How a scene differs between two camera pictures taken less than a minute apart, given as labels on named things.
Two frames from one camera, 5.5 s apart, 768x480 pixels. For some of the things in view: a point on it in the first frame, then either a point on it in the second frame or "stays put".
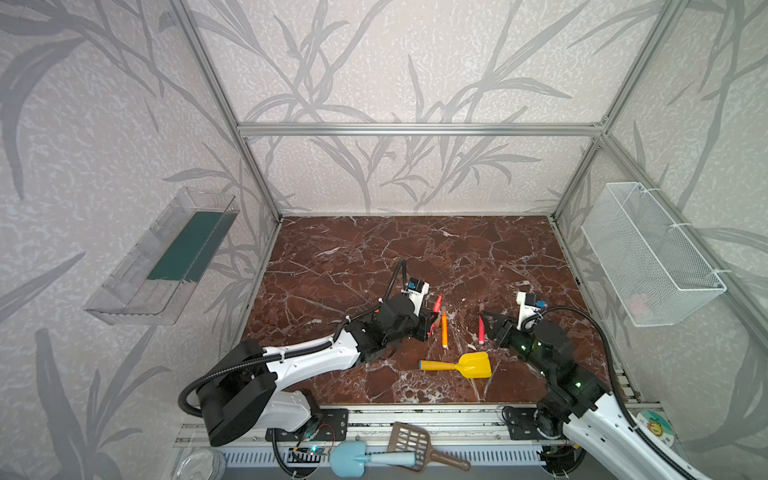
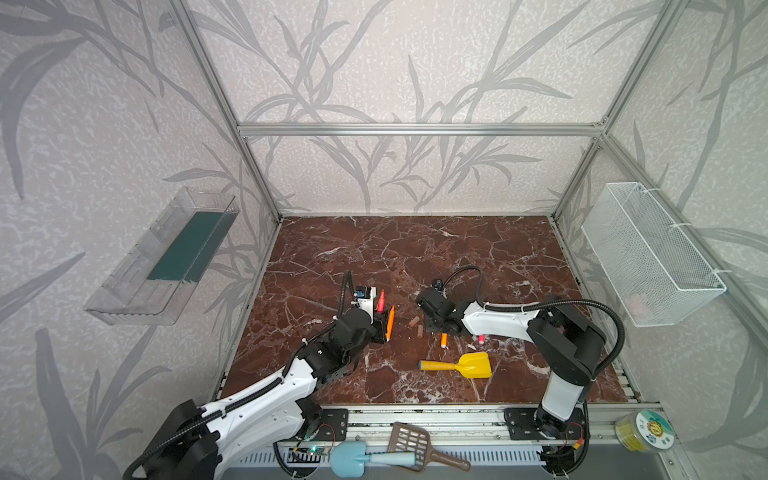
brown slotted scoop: x=406 y=438 stays put
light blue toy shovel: x=348 y=459 stays put
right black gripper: x=504 y=328 to x=428 y=314
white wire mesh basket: x=656 y=272 stays put
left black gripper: x=428 y=320 to x=372 y=324
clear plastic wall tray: x=156 y=278 stays put
